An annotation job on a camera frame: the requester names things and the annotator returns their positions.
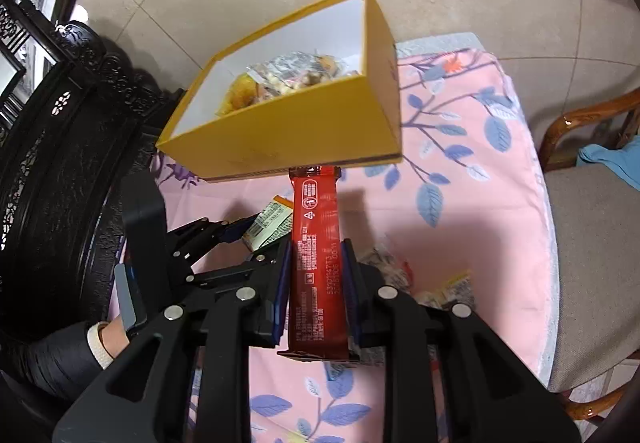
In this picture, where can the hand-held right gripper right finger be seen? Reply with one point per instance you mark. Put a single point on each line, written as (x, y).
(351, 295)

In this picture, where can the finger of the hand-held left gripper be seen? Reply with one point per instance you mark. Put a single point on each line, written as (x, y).
(220, 275)
(210, 230)

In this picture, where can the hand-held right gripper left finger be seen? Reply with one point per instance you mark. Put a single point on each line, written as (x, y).
(284, 293)

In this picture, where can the red snack bar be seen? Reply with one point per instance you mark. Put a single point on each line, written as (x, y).
(315, 248)

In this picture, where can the green snack packet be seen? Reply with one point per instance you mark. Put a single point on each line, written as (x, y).
(270, 223)

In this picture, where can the yellow cardboard box white inside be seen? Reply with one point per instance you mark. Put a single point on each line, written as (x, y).
(300, 133)

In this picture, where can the yellow snack bar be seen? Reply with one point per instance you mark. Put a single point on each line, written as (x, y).
(240, 95)

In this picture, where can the clear-wrapped brown snack bar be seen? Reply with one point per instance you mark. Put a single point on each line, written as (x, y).
(295, 70)

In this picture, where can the person's left forearm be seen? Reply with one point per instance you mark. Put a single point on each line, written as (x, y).
(60, 358)

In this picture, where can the white crinkled snack packet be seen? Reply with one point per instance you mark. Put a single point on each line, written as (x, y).
(387, 270)

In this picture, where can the small yellow snack packet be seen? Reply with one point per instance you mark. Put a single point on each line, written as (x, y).
(447, 290)

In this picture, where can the pink floral tablecloth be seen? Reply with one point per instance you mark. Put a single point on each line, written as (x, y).
(450, 243)

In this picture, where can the dark carved wooden furniture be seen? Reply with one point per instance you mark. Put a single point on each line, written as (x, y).
(60, 148)

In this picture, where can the wooden chair grey cushion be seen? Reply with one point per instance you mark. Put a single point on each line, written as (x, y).
(590, 248)

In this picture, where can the blue cloth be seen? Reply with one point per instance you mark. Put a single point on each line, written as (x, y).
(615, 163)

